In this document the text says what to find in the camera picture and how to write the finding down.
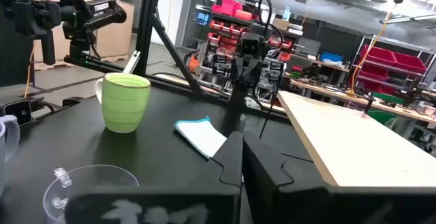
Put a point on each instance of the small cardboard box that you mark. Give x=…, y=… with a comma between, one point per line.
x=281, y=24

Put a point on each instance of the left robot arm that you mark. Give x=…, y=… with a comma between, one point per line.
x=240, y=96

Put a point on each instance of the blue storage bin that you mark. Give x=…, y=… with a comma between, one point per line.
x=332, y=57

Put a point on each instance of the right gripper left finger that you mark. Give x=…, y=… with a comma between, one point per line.
x=190, y=200

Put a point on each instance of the black partition panel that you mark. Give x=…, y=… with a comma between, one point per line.
x=13, y=64

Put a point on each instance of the green bin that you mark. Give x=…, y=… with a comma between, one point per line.
x=381, y=116

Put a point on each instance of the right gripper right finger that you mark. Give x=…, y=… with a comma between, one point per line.
x=306, y=205

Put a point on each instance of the orange power tool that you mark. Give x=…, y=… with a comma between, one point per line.
x=194, y=64

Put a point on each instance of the grey ceramic mug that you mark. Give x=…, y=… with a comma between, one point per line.
x=1, y=169

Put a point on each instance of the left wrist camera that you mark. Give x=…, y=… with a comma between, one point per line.
x=249, y=45

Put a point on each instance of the light blue folded cloth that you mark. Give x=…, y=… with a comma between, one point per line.
x=201, y=135

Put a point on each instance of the wooden pallet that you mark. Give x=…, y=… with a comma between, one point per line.
x=44, y=65

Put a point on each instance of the red bin storage rack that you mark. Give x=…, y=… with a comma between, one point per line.
x=225, y=7

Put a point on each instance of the black cube camera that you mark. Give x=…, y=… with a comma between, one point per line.
x=17, y=111

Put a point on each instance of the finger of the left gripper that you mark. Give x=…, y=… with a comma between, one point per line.
x=253, y=69
x=243, y=69

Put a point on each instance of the white frame bracket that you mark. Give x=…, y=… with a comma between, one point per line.
x=132, y=62

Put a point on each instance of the green ceramic mug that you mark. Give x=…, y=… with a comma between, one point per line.
x=124, y=108

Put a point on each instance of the metal shelf with red bins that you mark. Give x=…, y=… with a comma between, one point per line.
x=378, y=53

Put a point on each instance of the wooden workbench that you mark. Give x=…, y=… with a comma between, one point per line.
x=340, y=94

